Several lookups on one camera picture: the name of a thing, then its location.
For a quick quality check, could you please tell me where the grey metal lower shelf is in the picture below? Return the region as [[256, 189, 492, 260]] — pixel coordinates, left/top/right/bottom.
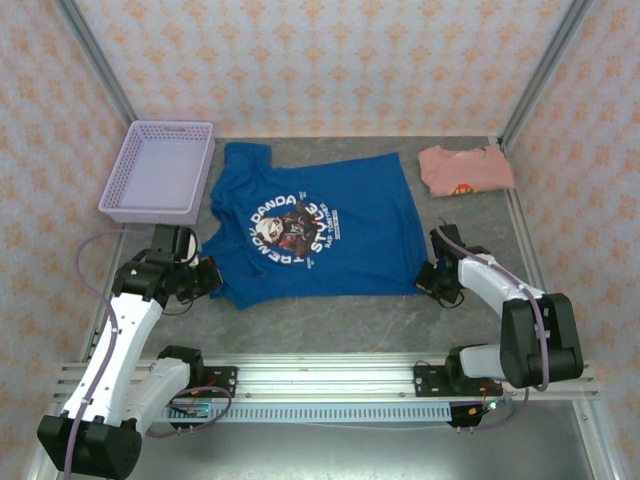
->
[[27, 422, 616, 480]]

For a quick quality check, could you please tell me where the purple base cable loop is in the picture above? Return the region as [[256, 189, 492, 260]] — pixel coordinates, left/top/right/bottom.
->
[[457, 387, 531, 431], [144, 387, 234, 439]]

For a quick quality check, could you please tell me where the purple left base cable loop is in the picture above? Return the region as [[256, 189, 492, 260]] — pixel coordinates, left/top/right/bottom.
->
[[144, 387, 234, 439]]

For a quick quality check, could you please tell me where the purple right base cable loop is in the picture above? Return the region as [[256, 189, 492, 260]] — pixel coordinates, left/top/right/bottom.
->
[[457, 387, 531, 431]]

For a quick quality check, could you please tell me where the lavender perforated plastic basket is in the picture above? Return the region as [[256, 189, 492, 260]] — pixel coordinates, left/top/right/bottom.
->
[[97, 119, 216, 225]]

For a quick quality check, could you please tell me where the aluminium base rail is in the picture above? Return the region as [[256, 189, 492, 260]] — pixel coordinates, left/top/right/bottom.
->
[[52, 352, 599, 401]]

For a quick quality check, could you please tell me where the aluminium frame post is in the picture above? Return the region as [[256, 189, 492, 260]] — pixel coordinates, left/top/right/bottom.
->
[[52, 0, 141, 134], [499, 0, 596, 151]]

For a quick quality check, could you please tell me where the pink folded t-shirt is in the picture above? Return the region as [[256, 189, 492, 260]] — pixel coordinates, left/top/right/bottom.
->
[[417, 144, 516, 198]]

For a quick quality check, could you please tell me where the white slotted cable duct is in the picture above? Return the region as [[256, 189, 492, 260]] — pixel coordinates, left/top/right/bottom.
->
[[149, 402, 454, 424]]

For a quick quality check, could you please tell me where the blue printed t-shirt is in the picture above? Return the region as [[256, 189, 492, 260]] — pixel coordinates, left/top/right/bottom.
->
[[199, 142, 429, 311]]

